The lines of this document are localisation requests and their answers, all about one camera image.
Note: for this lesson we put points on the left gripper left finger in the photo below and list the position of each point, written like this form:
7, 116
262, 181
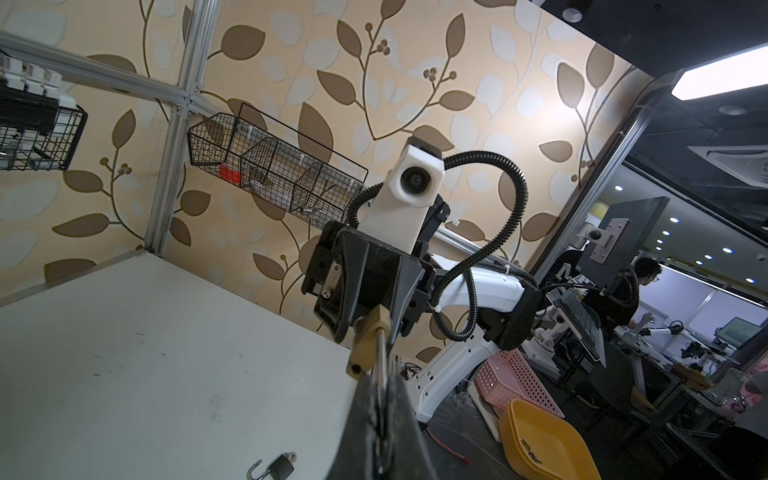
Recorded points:
355, 458

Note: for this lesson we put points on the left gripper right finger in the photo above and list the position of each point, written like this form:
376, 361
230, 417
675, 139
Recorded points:
405, 453

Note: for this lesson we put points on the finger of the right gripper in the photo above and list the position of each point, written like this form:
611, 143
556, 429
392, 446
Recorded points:
352, 260
408, 276

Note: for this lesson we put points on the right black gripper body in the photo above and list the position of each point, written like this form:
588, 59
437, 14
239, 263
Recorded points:
323, 272

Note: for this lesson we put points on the brass padlock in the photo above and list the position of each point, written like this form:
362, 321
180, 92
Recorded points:
369, 357

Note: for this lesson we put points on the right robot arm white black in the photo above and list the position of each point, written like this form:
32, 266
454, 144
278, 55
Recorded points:
479, 308

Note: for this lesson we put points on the pink plastic basket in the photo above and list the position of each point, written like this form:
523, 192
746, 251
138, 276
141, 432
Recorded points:
507, 376

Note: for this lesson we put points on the yellow plastic tray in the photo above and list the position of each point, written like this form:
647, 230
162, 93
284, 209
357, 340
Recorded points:
540, 445

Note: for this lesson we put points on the red capped item in basket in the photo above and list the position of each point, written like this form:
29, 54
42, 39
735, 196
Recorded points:
229, 174

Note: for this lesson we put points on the black monitor on stand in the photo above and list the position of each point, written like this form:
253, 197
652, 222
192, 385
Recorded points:
614, 243

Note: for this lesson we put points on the person at desk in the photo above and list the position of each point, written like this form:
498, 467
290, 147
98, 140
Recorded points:
618, 308

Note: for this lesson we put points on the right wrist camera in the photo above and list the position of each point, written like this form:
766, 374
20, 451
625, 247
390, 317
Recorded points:
399, 209

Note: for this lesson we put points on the right wire basket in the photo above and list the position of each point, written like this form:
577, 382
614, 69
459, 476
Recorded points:
280, 165

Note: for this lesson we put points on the wire basket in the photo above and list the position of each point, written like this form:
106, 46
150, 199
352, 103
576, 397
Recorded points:
36, 152
280, 165

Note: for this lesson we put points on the back wire basket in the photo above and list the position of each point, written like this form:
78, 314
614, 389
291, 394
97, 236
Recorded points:
36, 152

